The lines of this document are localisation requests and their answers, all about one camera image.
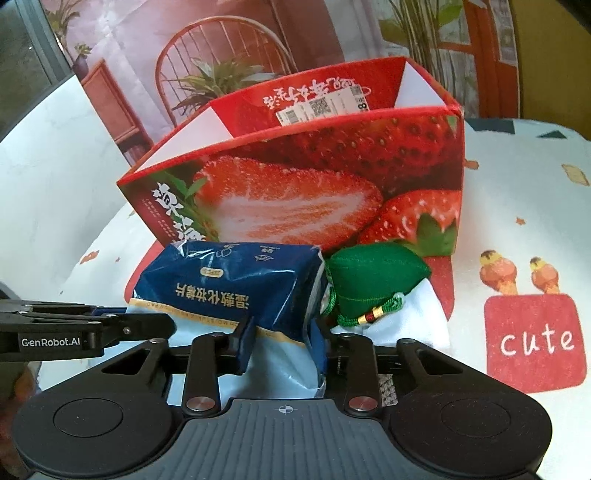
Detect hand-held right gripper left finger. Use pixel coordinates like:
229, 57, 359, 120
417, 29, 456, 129
99, 318, 257, 416

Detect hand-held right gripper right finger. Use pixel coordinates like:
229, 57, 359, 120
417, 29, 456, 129
307, 320, 466, 416

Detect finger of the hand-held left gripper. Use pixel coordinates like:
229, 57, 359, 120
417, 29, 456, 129
100, 312, 177, 346
0, 299, 128, 324

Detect blue wet wipes packet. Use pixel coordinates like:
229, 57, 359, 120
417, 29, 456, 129
130, 240, 329, 400

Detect white translucent bag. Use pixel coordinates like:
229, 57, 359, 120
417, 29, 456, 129
330, 279, 452, 350

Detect red strawberry print box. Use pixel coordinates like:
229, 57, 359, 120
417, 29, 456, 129
115, 56, 464, 259

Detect green fabric pouch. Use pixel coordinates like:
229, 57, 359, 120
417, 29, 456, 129
323, 244, 432, 329

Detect wall poster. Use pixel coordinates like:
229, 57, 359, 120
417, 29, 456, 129
39, 0, 525, 169

